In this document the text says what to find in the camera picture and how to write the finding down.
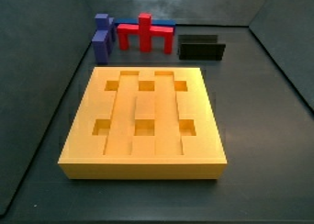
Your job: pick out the purple stepped block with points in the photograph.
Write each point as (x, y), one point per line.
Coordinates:
(104, 38)

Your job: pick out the yellow slotted board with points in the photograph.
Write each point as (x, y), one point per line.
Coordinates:
(145, 126)

